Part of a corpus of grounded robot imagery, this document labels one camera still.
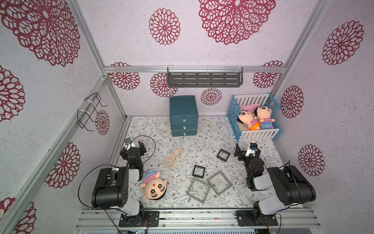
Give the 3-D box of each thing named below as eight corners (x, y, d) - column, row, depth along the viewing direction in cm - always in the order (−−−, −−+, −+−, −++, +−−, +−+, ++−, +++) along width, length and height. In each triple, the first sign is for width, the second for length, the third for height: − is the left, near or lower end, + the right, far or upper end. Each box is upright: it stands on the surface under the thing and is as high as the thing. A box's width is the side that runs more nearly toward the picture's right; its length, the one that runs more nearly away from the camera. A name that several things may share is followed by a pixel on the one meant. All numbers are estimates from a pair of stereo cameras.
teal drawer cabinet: (170, 138, 109) (167, 117, 92) (172, 113, 126) (170, 92, 109) (196, 138, 109) (198, 117, 92) (195, 113, 126) (196, 92, 109)
